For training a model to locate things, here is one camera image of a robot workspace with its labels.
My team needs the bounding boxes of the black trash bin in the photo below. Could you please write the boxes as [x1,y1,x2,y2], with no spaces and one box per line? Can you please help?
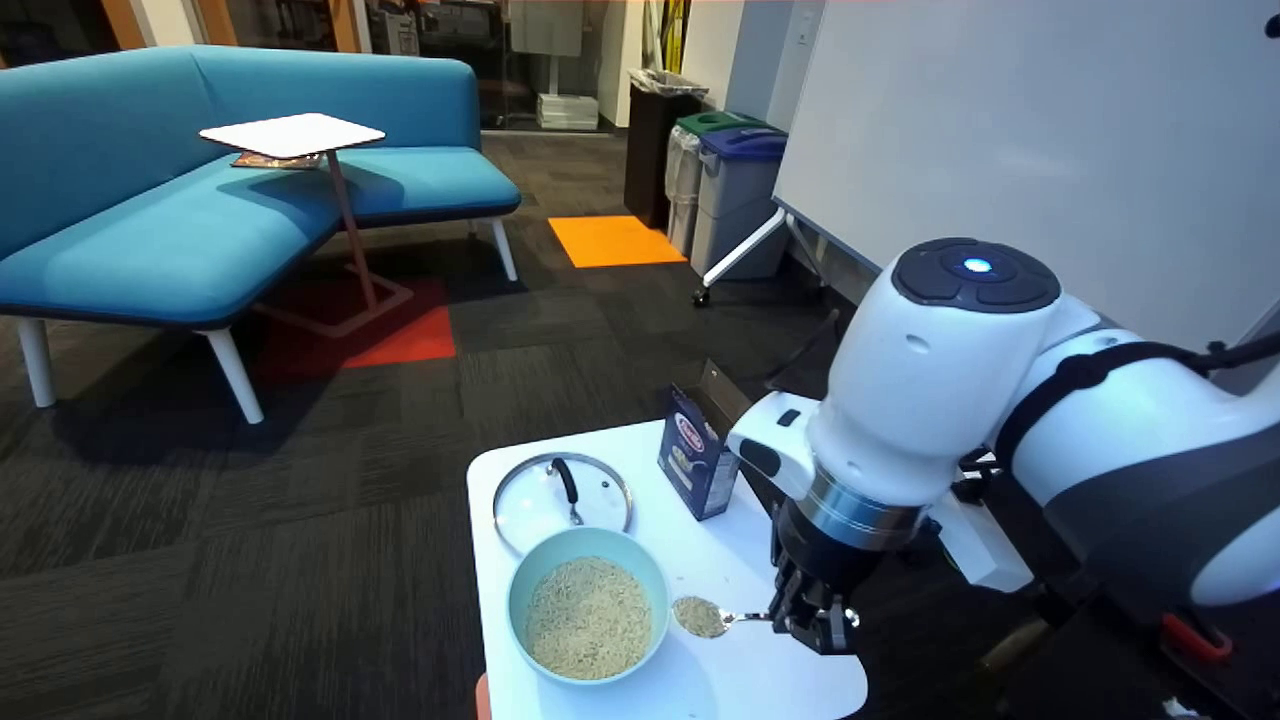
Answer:
[620,78,713,231]

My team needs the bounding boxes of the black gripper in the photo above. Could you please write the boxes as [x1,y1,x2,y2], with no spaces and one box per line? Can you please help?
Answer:
[764,506,871,660]

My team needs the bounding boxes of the grey bin blue lid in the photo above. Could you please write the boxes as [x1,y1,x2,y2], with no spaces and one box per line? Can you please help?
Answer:
[687,119,793,285]

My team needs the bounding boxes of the dark blue food box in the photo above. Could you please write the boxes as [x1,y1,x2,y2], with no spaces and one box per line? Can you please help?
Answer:
[658,386,744,523]

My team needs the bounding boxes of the white side table orange frame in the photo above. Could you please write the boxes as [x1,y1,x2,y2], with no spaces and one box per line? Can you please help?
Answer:
[198,108,416,338]
[461,415,871,720]

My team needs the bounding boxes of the glass pot lid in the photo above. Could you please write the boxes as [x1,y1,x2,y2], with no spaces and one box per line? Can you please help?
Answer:
[488,450,642,560]

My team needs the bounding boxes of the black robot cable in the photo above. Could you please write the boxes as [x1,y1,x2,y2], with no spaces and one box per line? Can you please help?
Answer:
[953,325,1280,537]

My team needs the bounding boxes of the white storage box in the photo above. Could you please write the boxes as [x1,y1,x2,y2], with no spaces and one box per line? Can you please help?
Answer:
[536,90,606,133]

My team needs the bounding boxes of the light green bowl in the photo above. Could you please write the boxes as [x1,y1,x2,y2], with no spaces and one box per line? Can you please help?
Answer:
[504,523,675,694]

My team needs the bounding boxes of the blue upholstered sofa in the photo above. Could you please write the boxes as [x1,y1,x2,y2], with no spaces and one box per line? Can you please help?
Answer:
[0,41,526,429]

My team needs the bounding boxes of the beige rice grains heap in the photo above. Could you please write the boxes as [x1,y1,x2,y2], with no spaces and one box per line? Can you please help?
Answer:
[526,555,658,682]

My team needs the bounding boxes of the grey bin green lid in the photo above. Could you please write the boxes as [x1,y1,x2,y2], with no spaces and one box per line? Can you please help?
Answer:
[659,108,756,256]

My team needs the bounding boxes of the white rolling whiteboard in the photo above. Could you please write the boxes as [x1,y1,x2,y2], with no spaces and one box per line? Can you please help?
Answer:
[692,0,1280,352]

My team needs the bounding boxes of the red black clamp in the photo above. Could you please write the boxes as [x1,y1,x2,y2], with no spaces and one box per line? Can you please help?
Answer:
[1157,609,1236,667]

